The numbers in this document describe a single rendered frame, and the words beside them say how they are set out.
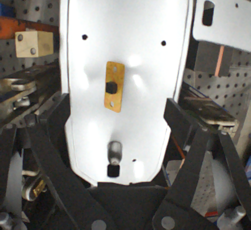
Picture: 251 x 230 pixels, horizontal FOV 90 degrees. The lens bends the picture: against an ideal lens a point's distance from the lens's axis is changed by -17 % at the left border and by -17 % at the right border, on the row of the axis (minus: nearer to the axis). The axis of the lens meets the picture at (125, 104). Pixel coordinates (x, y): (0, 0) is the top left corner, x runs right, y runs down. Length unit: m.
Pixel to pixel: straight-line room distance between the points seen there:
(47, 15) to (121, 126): 0.47
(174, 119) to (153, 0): 0.19
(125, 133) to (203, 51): 0.23
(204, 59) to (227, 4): 0.11
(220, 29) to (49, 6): 0.54
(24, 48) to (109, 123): 0.19
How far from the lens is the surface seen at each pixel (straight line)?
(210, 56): 0.33
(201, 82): 0.67
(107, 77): 0.26
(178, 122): 0.17
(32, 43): 0.22
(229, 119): 0.33
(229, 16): 0.33
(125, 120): 0.29
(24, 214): 0.38
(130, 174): 0.40
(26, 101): 0.24
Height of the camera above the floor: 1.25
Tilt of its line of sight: 66 degrees down
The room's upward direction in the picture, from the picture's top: 172 degrees clockwise
